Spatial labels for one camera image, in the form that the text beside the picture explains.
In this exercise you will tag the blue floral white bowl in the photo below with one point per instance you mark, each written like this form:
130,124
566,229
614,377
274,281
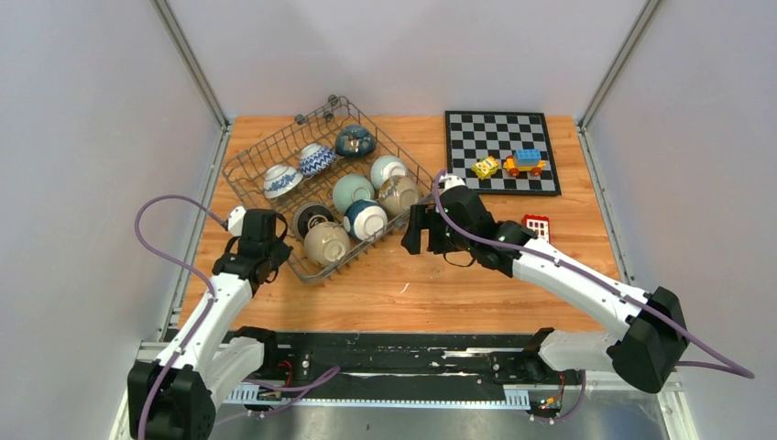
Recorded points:
280,179

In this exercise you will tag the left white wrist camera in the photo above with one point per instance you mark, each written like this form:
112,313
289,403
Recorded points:
235,220

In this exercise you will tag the blue zigzag pattern bowl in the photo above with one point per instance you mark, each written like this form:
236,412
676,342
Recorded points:
315,158

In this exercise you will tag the dark teal glazed bowl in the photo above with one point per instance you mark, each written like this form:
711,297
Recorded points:
355,141

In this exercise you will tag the pale green bowl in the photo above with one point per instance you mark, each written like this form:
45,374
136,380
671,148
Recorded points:
351,188
387,166

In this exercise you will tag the cream beige bowl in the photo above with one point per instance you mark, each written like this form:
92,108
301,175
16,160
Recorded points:
327,243

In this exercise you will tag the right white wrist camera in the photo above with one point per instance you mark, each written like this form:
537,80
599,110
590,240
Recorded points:
449,181

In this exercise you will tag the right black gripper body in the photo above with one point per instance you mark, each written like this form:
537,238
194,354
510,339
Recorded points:
440,241

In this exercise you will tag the grey wire dish rack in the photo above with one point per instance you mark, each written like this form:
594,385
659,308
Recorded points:
245,172

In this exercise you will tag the beige speckled bowl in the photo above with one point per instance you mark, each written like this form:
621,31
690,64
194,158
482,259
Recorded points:
397,194

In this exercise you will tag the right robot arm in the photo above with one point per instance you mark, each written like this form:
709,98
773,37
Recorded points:
645,332

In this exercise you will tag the pale green bowl rear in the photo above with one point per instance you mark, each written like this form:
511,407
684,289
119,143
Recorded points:
387,166

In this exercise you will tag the yellow toy block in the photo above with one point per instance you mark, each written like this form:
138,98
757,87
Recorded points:
486,167

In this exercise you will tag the black white checkerboard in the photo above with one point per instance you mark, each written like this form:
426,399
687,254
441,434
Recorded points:
474,135

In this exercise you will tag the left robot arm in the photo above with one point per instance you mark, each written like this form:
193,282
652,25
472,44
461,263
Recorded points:
177,395

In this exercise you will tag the red white toy block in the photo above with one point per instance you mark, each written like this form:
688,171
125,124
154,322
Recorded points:
539,224

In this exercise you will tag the dark blue white bowl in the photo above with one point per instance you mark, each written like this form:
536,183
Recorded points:
364,219

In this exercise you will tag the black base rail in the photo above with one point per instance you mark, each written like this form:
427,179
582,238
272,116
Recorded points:
416,370

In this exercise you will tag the pale green bowl middle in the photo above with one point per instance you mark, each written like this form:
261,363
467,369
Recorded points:
351,188

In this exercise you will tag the black striped bowl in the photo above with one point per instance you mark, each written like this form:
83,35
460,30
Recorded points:
308,216

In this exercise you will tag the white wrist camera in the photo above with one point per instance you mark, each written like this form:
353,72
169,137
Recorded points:
449,181
235,220

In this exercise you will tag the orange blue toy car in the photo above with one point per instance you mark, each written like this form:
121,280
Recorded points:
524,160

